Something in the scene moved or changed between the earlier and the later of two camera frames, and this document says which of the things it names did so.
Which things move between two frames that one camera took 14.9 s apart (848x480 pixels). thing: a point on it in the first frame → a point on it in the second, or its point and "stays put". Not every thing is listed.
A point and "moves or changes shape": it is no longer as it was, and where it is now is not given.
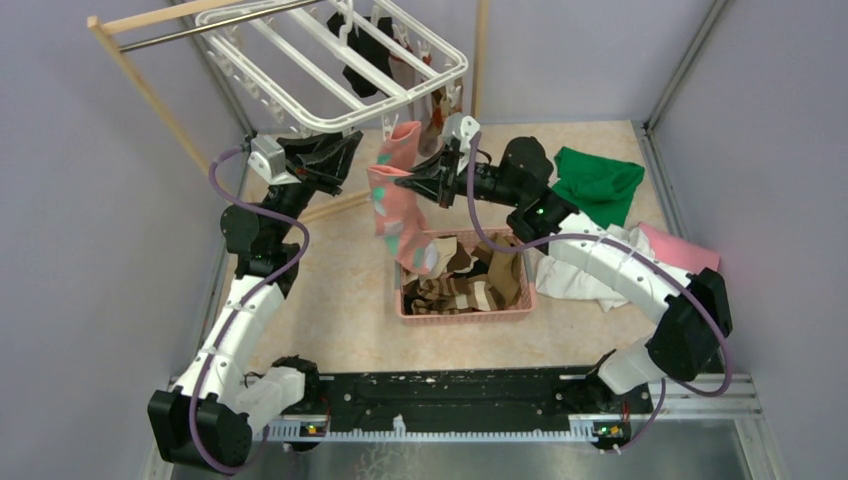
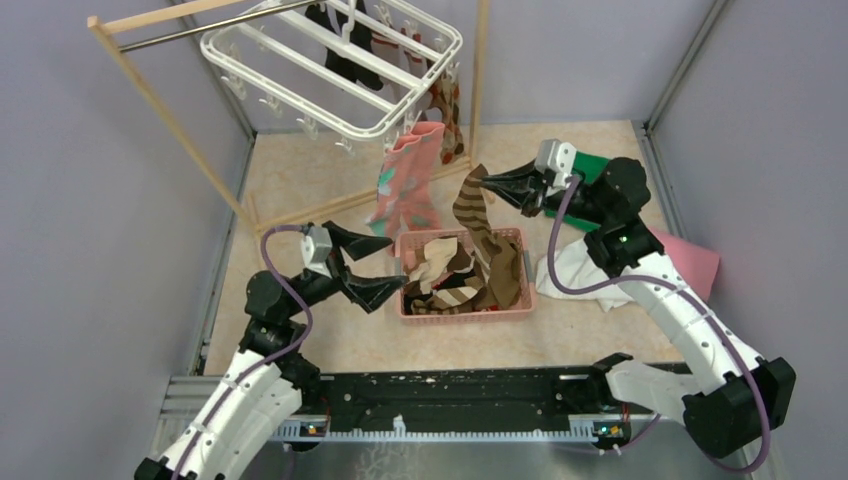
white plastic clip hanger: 316,64 moves or changes shape
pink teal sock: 400,221 moves or changes shape
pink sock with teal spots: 400,149 → 417,164
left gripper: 323,160 → 370,292
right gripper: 431,180 → 527,199
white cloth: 566,280 stays put
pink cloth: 678,252 stays put
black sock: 367,46 → 362,37
